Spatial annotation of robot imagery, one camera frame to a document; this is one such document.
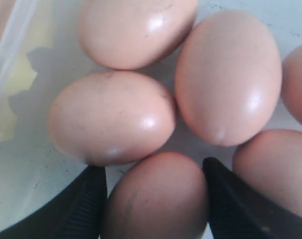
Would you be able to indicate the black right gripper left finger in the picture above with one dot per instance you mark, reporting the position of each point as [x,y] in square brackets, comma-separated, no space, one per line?
[75,213]

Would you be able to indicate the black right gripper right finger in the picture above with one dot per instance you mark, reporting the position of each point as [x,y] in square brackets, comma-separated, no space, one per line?
[237,211]

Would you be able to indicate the brown egg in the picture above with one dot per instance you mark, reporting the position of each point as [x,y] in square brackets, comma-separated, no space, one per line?
[112,117]
[162,197]
[228,78]
[292,83]
[271,162]
[132,34]

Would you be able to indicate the yellow plastic egg tray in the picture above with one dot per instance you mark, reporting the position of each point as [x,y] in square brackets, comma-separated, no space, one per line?
[22,76]

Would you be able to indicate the clear plastic container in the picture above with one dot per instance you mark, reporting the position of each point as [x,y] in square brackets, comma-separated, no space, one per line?
[32,171]

